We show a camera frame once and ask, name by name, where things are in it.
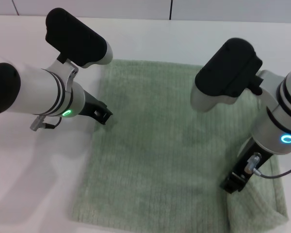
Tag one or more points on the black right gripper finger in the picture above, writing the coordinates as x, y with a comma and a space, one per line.
226, 183
241, 184

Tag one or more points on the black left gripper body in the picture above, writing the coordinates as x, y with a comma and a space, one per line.
91, 106

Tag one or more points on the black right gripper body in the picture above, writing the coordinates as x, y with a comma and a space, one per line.
247, 157

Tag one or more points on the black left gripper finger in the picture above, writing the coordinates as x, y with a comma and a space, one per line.
106, 109
103, 119

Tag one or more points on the light green ribbed towel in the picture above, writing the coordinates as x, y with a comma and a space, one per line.
160, 145

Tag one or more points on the black right wrist camera housing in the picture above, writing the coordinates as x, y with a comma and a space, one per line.
225, 72

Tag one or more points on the dark vertical wall strip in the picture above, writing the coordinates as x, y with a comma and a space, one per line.
171, 9

